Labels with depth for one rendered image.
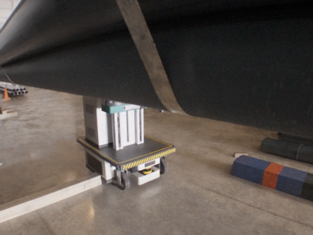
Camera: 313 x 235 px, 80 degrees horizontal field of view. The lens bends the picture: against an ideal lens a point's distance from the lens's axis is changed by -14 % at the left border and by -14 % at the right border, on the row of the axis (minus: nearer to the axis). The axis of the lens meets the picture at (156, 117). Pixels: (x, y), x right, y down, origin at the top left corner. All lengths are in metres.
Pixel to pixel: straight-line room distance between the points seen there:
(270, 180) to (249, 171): 0.24
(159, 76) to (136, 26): 0.07
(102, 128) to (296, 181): 1.89
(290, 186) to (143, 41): 2.08
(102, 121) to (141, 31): 1.91
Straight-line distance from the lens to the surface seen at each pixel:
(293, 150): 3.03
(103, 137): 2.19
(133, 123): 2.22
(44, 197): 1.97
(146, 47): 0.27
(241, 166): 2.32
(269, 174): 2.24
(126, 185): 1.97
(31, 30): 0.58
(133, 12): 0.26
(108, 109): 1.77
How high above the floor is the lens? 1.09
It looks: 13 degrees down
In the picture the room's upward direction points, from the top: straight up
